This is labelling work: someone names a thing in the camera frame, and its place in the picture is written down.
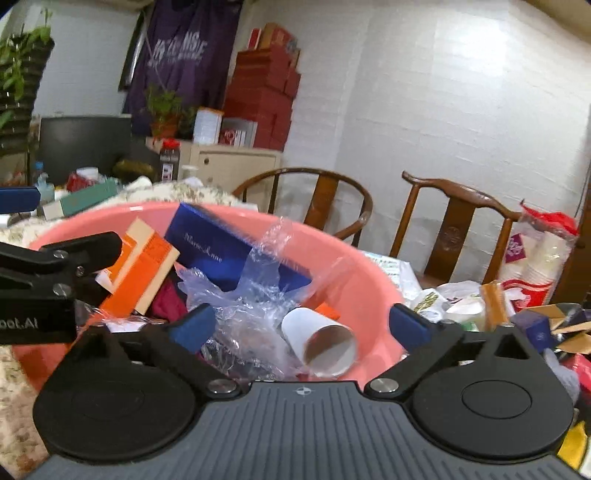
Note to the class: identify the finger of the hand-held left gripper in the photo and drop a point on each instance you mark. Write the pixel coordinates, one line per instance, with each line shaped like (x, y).
(18, 198)
(69, 258)

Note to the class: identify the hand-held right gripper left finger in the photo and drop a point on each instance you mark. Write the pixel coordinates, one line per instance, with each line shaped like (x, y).
(196, 325)

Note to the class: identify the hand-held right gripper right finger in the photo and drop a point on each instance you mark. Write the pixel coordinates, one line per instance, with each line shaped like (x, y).
(408, 323)

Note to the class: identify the pink plastic basin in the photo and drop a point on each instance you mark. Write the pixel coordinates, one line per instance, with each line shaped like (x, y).
(351, 286)

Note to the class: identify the white paper cup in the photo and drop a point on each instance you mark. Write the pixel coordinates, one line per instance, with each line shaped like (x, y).
(302, 327)

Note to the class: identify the plastic water bottle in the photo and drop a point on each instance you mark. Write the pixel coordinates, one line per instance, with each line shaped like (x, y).
(41, 182)

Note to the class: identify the maroon cloth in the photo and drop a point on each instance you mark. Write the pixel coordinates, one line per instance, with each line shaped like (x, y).
(166, 300)

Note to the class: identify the white printed plastic bag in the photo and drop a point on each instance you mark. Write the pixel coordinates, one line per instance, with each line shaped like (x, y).
(392, 277)

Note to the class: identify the crumpled white bag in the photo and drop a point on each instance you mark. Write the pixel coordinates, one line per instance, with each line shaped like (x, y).
(457, 300)

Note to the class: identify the clear plastic wrap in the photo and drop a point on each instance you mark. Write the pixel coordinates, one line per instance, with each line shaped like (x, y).
(249, 295)

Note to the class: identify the green box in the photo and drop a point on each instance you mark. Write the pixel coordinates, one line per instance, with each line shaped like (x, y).
(87, 196)

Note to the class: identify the red package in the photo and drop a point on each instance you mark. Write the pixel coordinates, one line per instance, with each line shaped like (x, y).
(81, 180)

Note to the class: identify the orange box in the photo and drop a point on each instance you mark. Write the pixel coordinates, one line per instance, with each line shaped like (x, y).
(138, 272)

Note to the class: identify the black slatted rack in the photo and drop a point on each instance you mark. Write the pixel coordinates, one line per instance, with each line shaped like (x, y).
(27, 120)

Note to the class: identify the black monitor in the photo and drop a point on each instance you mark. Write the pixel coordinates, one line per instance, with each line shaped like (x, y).
(83, 143)

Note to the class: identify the brown paper packet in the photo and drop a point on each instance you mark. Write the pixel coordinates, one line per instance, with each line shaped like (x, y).
(494, 304)

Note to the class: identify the straight-back wooden chair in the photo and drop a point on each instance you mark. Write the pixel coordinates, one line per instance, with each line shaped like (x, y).
(450, 230)

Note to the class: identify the dark olive bowl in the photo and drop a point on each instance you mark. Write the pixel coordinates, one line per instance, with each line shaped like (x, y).
(134, 168)

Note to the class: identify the small dark blue box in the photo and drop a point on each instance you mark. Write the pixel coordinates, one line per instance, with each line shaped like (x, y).
(535, 327)

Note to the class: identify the green leafy plant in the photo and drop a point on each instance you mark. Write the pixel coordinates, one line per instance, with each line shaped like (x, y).
(18, 69)

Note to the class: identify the dark bottle with red cap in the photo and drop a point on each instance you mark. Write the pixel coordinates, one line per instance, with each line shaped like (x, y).
(168, 161)

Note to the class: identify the bagged pack of paper cups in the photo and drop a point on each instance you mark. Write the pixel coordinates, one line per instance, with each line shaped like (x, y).
(540, 258)

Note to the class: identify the small clear cup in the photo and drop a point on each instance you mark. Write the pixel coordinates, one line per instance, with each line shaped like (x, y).
(189, 173)

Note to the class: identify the round-back wooden chair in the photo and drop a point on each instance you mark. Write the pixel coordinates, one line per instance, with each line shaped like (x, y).
(323, 189)

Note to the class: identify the beige cabinet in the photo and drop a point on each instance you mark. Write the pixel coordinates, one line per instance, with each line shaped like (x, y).
(240, 166)

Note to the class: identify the cardboard piece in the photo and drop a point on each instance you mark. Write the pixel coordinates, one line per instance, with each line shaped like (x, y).
(575, 327)

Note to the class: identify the potted plant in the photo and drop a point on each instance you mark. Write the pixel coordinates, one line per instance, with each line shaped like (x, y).
(164, 110)

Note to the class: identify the white can with orange lid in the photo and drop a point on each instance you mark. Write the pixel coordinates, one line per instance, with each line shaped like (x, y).
(207, 127)

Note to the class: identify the red and white box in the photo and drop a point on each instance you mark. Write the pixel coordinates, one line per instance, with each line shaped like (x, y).
(235, 134)

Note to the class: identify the purple printed t-shirt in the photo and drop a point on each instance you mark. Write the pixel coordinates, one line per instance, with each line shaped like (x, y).
(194, 69)

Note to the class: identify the stack of red boxes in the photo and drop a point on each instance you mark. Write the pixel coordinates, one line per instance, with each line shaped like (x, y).
(263, 92)

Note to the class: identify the dark frame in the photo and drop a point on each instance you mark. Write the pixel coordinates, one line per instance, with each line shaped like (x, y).
(131, 50)

